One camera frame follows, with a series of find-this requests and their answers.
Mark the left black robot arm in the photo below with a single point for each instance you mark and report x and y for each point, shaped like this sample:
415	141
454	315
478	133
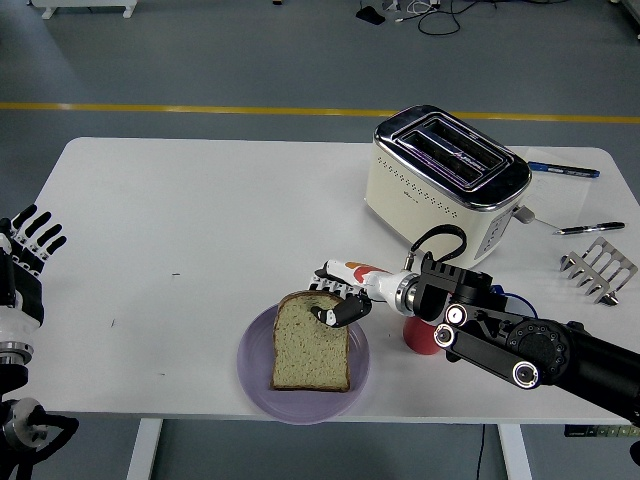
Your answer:
22	430

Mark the purple plastic plate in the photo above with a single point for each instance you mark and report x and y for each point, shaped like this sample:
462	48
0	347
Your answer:
300	405

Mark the black table control panel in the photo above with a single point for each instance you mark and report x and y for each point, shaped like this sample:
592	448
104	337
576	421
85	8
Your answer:
590	430

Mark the white paper sheet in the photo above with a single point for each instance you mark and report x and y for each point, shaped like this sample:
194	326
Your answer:
555	200

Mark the cream and chrome toaster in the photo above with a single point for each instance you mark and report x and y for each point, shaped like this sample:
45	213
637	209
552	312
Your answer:
415	210

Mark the metal toast rack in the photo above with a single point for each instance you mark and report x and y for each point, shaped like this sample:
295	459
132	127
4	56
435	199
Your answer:
600	272

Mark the white table leg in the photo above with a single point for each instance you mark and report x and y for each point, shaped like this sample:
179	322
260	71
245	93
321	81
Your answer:
145	450
515	452

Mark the red mug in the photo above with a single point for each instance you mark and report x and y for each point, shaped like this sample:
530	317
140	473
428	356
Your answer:
420	340

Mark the white furniture base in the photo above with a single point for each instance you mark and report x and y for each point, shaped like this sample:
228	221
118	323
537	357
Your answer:
85	5

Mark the black ballpoint pen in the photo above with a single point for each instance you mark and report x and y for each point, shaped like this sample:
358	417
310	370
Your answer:
590	228

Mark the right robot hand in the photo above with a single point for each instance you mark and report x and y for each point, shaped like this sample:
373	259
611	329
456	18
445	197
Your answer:
370	280

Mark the black floor pedal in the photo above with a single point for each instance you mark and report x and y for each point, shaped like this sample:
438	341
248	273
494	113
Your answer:
371	15

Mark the brown bread slice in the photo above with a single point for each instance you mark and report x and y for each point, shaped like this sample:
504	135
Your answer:
310	355

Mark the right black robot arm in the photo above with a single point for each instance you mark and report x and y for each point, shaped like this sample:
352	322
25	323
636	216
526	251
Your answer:
540	350

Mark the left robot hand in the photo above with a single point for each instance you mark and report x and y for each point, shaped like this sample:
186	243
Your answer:
25	300

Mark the blue mug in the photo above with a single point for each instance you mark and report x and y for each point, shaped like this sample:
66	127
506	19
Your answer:
525	305

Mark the blue marker pen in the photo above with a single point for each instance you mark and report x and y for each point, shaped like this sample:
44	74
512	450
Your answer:
562	169

